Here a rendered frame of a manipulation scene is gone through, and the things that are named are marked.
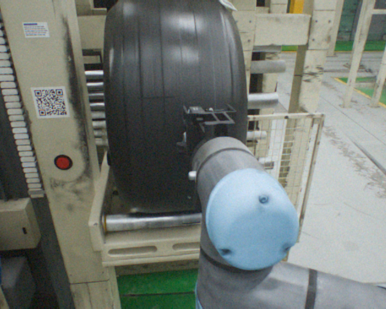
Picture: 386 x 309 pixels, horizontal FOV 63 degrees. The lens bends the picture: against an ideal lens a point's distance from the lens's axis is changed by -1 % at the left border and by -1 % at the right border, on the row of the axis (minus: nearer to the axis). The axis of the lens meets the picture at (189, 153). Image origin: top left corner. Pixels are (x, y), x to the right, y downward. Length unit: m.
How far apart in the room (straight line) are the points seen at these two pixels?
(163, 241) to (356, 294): 0.61
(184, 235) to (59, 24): 0.59
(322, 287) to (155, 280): 1.63
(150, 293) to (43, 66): 1.38
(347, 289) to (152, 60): 0.47
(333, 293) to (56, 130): 0.69
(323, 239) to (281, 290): 1.99
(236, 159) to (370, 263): 1.99
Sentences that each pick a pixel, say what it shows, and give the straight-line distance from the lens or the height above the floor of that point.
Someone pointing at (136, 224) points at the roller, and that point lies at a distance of 0.87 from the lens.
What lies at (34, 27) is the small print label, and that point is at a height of 1.39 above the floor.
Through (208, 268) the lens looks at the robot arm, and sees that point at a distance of 0.33.
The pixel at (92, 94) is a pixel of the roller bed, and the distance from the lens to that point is 1.22.
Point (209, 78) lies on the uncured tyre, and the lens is 0.62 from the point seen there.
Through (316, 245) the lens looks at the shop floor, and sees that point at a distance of 2.26.
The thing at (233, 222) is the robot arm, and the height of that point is 1.30.
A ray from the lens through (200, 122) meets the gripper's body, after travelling 0.45.
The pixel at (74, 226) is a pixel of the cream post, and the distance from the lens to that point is 0.99.
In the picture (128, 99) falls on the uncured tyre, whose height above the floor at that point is 1.27.
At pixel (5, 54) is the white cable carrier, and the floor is 1.33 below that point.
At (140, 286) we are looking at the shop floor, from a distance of 1.92.
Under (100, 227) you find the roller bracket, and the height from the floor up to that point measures 0.93.
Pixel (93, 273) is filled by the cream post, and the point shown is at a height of 0.66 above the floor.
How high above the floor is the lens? 1.46
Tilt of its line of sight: 28 degrees down
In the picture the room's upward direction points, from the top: straight up
